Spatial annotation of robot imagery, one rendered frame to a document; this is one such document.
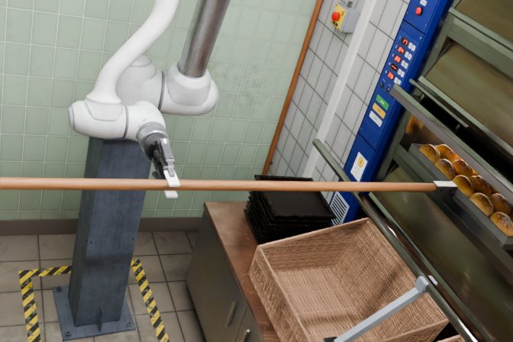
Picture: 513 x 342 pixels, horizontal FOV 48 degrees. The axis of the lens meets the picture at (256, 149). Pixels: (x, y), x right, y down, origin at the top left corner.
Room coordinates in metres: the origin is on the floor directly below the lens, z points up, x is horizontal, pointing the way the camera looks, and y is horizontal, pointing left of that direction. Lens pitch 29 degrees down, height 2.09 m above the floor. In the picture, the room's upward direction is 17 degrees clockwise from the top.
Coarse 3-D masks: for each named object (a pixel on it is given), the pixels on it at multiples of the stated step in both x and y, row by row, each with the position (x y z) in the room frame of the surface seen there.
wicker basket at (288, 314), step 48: (288, 240) 1.82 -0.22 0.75; (336, 240) 1.93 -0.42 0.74; (384, 240) 1.87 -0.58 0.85; (288, 288) 1.74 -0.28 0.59; (336, 288) 1.83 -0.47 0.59; (384, 288) 1.74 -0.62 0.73; (288, 336) 1.50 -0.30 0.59; (336, 336) 1.57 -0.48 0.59; (384, 336) 1.62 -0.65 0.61; (432, 336) 1.51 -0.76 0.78
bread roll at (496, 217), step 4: (496, 212) 1.65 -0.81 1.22; (500, 212) 1.65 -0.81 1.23; (492, 216) 1.64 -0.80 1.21; (496, 216) 1.63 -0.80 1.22; (500, 216) 1.63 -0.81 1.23; (504, 216) 1.62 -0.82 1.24; (508, 216) 1.63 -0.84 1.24; (492, 220) 1.63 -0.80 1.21; (496, 220) 1.62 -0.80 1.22; (500, 220) 1.61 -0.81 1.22; (504, 220) 1.61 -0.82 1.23; (508, 220) 1.61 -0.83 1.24; (496, 224) 1.61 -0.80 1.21; (500, 224) 1.60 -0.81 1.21; (504, 224) 1.60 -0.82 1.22; (508, 224) 1.60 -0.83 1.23; (512, 224) 1.60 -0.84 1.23; (500, 228) 1.59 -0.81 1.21; (504, 228) 1.59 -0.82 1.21; (508, 228) 1.59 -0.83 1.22; (512, 228) 1.59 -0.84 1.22; (504, 232) 1.58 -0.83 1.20; (508, 232) 1.58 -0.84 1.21; (512, 232) 1.58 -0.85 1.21; (508, 236) 1.58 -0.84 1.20; (512, 236) 1.58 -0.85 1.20
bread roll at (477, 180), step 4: (472, 176) 1.88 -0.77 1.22; (476, 176) 1.86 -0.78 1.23; (480, 176) 1.86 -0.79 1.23; (472, 180) 1.85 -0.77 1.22; (476, 180) 1.84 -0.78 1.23; (480, 180) 1.84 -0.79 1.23; (484, 180) 1.84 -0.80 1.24; (476, 184) 1.83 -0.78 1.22; (480, 184) 1.82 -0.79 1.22; (484, 184) 1.82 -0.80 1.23; (488, 184) 1.83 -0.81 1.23; (476, 188) 1.82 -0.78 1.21; (480, 188) 1.82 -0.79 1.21; (484, 188) 1.81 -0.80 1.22; (488, 188) 1.81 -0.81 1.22; (476, 192) 1.82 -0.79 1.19; (480, 192) 1.81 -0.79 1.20; (484, 192) 1.81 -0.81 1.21; (488, 192) 1.81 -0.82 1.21
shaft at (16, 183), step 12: (0, 180) 1.10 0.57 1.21; (12, 180) 1.11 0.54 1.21; (24, 180) 1.12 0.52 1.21; (36, 180) 1.13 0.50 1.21; (48, 180) 1.15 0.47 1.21; (60, 180) 1.16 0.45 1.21; (72, 180) 1.18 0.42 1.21; (84, 180) 1.19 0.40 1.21; (96, 180) 1.21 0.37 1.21; (108, 180) 1.22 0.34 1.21; (120, 180) 1.24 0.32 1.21; (132, 180) 1.25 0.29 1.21; (144, 180) 1.27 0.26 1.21; (156, 180) 1.28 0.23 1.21; (180, 180) 1.32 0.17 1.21; (192, 180) 1.34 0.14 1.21; (204, 180) 1.35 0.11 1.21; (216, 180) 1.37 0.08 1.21; (228, 180) 1.39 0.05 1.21; (240, 180) 1.41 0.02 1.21
